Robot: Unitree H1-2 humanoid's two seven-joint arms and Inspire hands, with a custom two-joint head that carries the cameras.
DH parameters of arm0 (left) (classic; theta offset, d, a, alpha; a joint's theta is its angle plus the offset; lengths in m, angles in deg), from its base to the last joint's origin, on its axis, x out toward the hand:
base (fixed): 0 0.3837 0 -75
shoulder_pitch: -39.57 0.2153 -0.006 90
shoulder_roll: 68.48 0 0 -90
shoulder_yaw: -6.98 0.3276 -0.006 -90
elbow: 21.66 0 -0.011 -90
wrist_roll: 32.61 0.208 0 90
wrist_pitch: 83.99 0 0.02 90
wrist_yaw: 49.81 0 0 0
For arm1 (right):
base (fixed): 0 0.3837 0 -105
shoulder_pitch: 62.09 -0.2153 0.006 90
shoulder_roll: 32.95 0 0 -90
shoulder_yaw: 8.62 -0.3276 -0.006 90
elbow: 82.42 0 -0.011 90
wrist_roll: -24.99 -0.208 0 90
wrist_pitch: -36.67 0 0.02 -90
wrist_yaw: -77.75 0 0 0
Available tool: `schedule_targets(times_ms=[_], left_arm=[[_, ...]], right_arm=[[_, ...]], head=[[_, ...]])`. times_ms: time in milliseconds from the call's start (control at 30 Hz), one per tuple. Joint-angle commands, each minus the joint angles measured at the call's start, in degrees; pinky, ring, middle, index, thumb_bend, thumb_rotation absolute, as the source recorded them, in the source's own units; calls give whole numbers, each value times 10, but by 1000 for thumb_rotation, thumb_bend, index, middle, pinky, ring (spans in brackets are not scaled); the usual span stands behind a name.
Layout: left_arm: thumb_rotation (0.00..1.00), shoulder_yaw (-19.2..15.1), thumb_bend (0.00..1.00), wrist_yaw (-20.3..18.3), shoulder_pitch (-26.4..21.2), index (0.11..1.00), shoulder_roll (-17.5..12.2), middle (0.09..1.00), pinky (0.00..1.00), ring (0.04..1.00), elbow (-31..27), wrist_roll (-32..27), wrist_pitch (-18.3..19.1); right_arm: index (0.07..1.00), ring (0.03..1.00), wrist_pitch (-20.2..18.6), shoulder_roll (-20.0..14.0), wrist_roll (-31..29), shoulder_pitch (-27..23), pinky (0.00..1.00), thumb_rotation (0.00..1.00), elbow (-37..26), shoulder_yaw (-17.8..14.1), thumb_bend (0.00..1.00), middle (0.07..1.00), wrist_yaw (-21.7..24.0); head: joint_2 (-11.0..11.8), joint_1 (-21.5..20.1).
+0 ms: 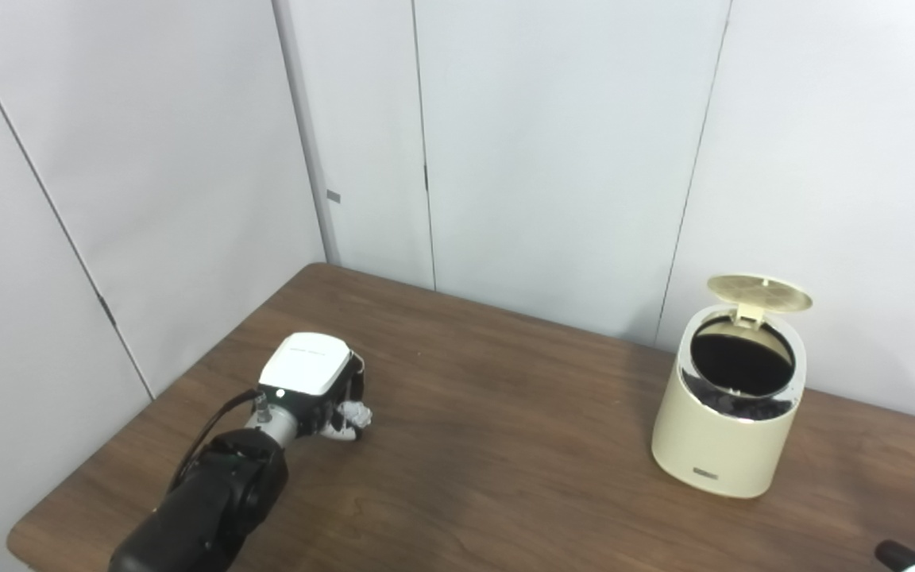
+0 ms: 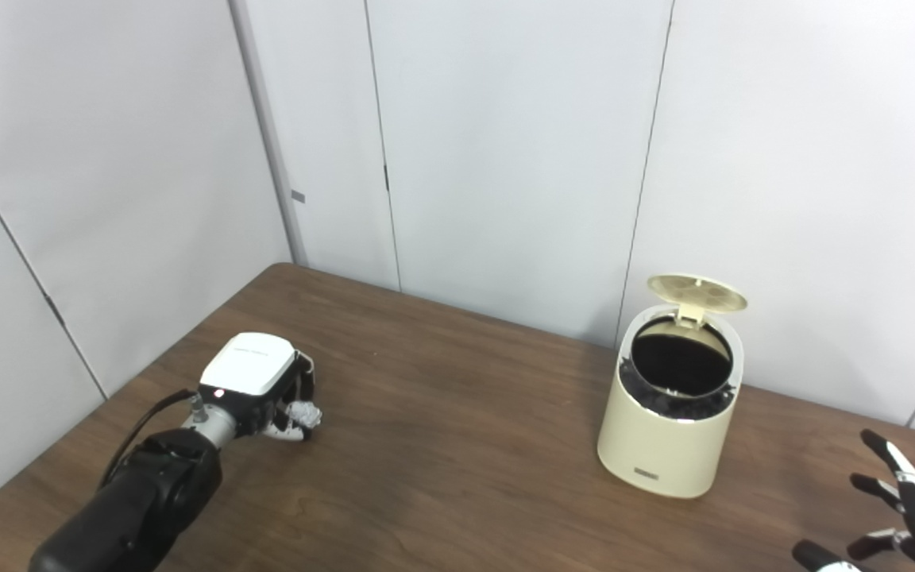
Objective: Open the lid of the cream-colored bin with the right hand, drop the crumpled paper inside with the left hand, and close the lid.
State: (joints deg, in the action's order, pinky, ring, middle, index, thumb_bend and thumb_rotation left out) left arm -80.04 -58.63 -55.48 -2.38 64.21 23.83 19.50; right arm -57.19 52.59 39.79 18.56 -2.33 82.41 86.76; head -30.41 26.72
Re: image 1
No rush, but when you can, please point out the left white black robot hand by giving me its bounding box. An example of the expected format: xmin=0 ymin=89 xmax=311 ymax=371
xmin=257 ymin=332 xmax=375 ymax=444

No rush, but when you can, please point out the white paper ball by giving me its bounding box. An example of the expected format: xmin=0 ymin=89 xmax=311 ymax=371
xmin=337 ymin=400 xmax=374 ymax=436

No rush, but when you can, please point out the cream-colored round bin lid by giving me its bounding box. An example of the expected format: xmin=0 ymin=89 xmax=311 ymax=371
xmin=706 ymin=274 xmax=814 ymax=327

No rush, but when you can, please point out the black bin liner bag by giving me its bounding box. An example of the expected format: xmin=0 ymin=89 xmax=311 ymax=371
xmin=684 ymin=318 xmax=796 ymax=420

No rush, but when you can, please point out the cream-colored round bin body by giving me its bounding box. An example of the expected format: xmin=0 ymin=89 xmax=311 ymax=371
xmin=651 ymin=304 xmax=808 ymax=500

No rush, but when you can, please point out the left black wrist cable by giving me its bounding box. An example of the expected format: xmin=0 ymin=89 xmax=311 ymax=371
xmin=168 ymin=388 xmax=272 ymax=493

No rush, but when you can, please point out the grey wall corner post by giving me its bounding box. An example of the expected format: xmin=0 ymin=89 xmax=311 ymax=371
xmin=271 ymin=0 xmax=342 ymax=267

